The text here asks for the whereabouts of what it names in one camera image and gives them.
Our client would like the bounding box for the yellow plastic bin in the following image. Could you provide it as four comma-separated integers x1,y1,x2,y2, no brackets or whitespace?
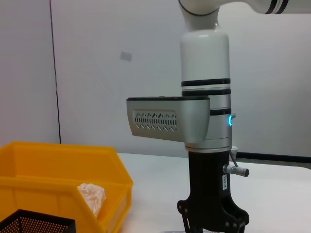
0,141,134,233

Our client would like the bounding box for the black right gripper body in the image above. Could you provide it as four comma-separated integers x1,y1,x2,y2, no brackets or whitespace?
177,150,250,233

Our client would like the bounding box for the white paper ball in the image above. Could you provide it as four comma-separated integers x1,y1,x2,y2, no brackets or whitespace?
77,183,107,218

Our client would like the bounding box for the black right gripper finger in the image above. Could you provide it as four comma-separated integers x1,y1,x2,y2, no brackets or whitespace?
181,211,204,233

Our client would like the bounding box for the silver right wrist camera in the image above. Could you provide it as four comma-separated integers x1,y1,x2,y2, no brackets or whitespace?
126,96,211,144

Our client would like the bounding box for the black mesh pen holder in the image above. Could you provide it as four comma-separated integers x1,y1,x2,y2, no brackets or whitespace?
0,209,76,233

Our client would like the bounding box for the silver right connector plug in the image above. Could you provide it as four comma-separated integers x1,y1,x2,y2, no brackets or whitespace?
223,164,250,177

